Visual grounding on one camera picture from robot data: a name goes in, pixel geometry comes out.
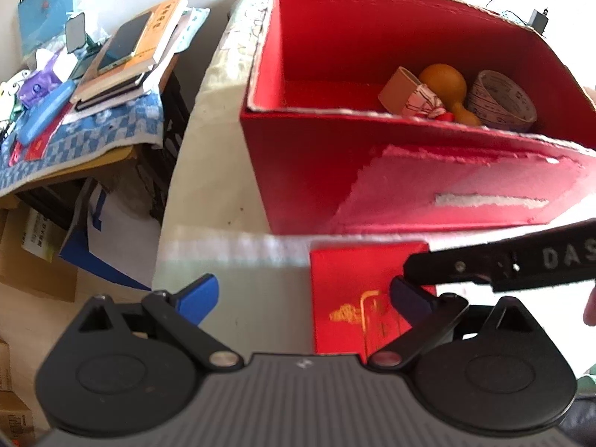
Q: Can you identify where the blue pencil case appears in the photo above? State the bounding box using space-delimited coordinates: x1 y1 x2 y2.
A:
16 80 77 146

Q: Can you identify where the small red gift box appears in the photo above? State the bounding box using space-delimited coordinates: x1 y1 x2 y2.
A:
310 241 429 359

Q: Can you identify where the person right hand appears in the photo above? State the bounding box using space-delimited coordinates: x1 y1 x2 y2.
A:
583 286 596 326

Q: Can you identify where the blue checkered cloth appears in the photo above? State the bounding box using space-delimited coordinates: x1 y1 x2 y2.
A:
1 7 210 196

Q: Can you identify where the large red cardboard box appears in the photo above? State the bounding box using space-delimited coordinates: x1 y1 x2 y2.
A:
240 0 595 235

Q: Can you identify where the brown wooden gourd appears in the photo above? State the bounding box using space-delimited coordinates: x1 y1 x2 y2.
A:
418 64 482 127

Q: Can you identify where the printed packing tape roll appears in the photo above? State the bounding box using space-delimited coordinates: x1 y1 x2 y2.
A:
467 70 538 132

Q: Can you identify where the black smartphone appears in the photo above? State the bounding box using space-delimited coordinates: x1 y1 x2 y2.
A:
97 11 152 75

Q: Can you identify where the black charger adapter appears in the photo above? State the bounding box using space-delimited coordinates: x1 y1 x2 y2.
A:
527 8 549 35

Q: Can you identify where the beige strap bundle red wrap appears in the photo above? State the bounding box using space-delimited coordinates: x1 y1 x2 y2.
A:
378 67 454 122

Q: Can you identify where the blue plastic bag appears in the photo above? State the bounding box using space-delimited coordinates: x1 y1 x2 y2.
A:
17 0 74 57

